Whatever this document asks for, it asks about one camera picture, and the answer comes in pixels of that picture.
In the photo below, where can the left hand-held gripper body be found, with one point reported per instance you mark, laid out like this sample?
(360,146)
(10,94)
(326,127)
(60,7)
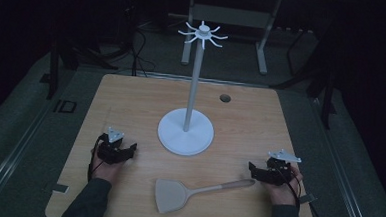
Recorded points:
(109,150)

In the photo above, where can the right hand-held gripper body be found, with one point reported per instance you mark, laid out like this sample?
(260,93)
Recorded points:
(278,169)

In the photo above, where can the person's left hand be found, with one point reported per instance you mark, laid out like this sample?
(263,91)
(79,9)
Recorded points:
(106,171)

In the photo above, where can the person's right hand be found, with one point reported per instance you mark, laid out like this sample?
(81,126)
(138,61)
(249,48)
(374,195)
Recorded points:
(285,193)

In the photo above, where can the white hook stand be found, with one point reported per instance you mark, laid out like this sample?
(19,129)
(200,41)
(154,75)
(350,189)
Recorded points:
(186,134)

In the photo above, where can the beige spatula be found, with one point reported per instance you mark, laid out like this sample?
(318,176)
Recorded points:
(176,193)

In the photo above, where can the black metal stand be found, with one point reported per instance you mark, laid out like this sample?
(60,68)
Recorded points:
(60,58)
(322,78)

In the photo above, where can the grey metal table bracket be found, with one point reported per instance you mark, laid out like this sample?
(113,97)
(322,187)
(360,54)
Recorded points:
(307,198)
(60,188)

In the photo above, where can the white desk frame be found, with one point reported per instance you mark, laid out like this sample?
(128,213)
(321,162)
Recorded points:
(232,15)

